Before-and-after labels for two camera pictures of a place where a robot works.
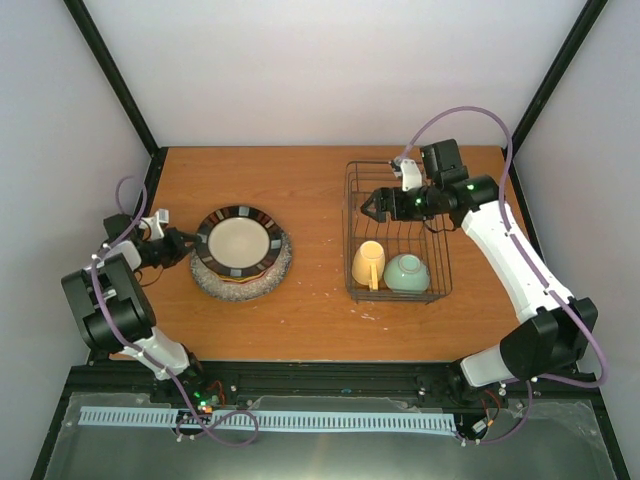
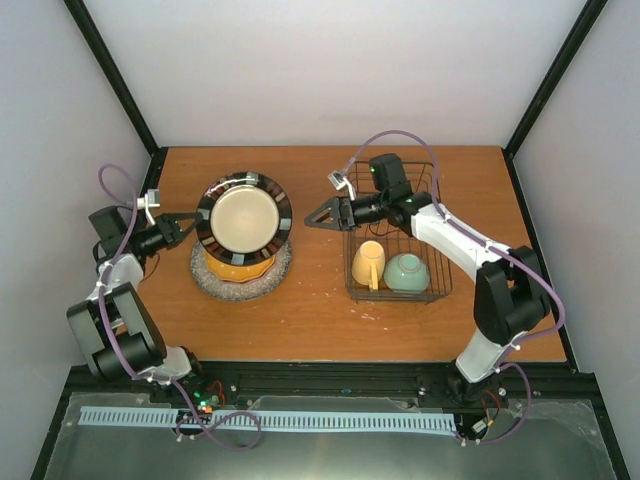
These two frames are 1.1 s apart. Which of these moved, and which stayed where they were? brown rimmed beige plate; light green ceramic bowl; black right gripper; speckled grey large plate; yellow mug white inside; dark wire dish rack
Moved: black right gripper; brown rimmed beige plate
Stayed: speckled grey large plate; light green ceramic bowl; yellow mug white inside; dark wire dish rack
